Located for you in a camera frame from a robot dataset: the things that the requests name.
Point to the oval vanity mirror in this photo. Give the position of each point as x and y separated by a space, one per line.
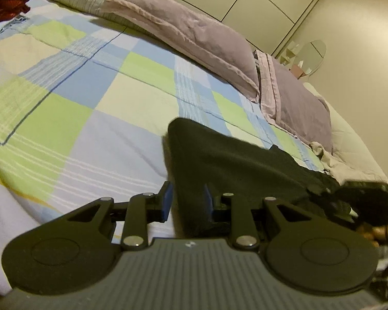
309 59

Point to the mauve pillow far side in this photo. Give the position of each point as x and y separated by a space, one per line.
207 41

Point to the black pants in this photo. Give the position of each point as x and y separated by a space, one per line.
205 164

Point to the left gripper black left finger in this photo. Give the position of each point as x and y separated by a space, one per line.
81 247

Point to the cream quilted blanket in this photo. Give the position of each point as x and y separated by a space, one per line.
349 147

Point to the checkered blue green bedsheet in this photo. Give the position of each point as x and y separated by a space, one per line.
84 104

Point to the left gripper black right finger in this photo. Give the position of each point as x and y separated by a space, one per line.
303 250

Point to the red folded garment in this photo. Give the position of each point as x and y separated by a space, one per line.
9 9

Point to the mauve pillow near camera side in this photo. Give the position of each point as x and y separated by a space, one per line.
286 103

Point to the beige crumpled garment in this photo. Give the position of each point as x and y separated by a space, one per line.
341 172

